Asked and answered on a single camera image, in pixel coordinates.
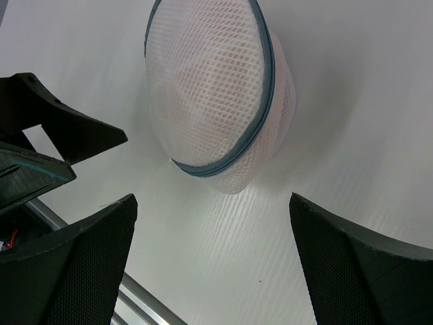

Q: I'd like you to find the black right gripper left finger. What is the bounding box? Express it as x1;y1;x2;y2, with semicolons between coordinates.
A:
1;194;137;324

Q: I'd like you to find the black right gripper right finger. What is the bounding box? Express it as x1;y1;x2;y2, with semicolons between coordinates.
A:
289;194;432;324

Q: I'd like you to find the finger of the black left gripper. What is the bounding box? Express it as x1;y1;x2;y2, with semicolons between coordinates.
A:
1;72;128;165
1;142;76;214

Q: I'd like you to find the aluminium frame rail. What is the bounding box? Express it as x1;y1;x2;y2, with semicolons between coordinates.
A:
27;194;184;324

